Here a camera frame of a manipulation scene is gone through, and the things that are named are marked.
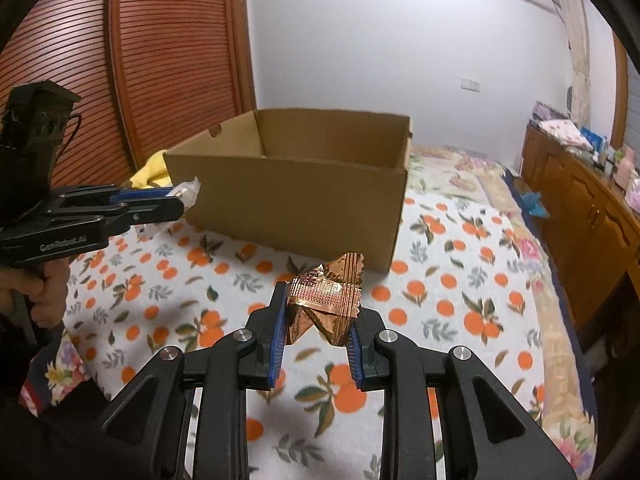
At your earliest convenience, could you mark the clear snack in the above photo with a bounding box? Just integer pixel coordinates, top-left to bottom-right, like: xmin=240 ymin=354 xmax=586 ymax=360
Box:
xmin=167 ymin=178 xmax=201 ymax=211

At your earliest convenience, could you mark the copper foil snack wrapper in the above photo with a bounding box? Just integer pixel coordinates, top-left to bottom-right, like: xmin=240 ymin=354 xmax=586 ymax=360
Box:
xmin=285 ymin=252 xmax=364 ymax=347

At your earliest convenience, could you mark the person's left hand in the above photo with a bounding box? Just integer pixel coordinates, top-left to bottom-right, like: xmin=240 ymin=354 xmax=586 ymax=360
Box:
xmin=1 ymin=259 xmax=70 ymax=328

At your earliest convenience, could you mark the floral quilt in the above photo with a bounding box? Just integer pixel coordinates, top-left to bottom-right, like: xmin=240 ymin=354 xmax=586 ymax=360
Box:
xmin=398 ymin=148 xmax=597 ymax=479

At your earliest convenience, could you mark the yellow plush toy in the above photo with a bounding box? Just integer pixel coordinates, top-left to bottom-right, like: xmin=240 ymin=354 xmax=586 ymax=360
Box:
xmin=129 ymin=150 xmax=172 ymax=190

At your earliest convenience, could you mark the wooden louvred wardrobe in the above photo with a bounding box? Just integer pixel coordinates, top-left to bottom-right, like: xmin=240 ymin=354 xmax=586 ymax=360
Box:
xmin=1 ymin=0 xmax=243 ymax=185

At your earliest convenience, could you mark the orange print bed sheet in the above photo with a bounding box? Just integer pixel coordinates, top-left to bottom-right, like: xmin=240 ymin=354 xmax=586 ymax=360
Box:
xmin=43 ymin=154 xmax=544 ymax=479

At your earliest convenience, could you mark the wooden sideboard cabinet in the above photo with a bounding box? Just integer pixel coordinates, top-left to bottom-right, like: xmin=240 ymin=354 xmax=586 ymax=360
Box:
xmin=521 ymin=125 xmax=639 ymax=330

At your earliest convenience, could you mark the blue cloth on bed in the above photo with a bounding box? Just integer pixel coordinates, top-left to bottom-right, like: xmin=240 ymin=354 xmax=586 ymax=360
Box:
xmin=518 ymin=191 xmax=550 ymax=220

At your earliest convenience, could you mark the brown cardboard box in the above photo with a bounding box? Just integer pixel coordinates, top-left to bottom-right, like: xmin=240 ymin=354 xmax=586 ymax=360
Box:
xmin=164 ymin=108 xmax=412 ymax=273

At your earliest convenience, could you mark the pink bottle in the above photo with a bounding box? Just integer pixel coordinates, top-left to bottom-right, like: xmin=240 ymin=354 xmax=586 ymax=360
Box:
xmin=614 ymin=148 xmax=636 ymax=190

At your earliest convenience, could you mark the folded floral cloth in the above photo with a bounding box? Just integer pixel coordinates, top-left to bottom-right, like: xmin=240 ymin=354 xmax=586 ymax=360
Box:
xmin=539 ymin=119 xmax=592 ymax=151

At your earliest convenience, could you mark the floral curtain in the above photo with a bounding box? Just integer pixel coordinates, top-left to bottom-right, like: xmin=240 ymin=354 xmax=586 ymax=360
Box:
xmin=561 ymin=0 xmax=591 ymax=128

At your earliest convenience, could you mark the white wall switch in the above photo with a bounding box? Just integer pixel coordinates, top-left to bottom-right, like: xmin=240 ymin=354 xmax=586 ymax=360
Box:
xmin=460 ymin=78 xmax=480 ymax=92

